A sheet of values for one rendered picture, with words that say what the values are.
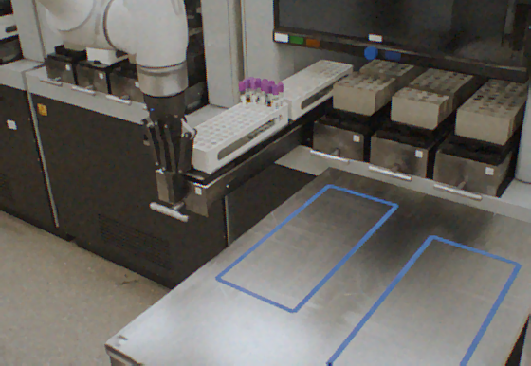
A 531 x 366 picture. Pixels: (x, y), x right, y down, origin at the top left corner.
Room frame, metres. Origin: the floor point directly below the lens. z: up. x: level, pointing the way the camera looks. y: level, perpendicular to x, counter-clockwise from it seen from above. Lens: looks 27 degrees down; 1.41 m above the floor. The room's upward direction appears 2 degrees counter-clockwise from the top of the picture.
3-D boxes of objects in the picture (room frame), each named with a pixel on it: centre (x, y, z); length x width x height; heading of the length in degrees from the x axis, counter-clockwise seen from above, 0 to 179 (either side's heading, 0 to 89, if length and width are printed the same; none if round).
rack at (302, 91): (1.53, -0.11, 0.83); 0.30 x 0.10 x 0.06; 144
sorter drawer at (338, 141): (1.60, -0.35, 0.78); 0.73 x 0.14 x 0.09; 144
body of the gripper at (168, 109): (1.11, 0.19, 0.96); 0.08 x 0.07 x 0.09; 54
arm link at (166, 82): (1.11, 0.19, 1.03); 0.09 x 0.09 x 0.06
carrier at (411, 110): (1.32, -0.34, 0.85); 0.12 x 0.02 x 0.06; 54
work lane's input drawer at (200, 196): (1.38, -0.01, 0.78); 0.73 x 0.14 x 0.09; 144
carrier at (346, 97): (1.41, -0.22, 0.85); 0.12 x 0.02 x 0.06; 55
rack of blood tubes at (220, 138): (1.27, 0.07, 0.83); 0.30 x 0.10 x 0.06; 144
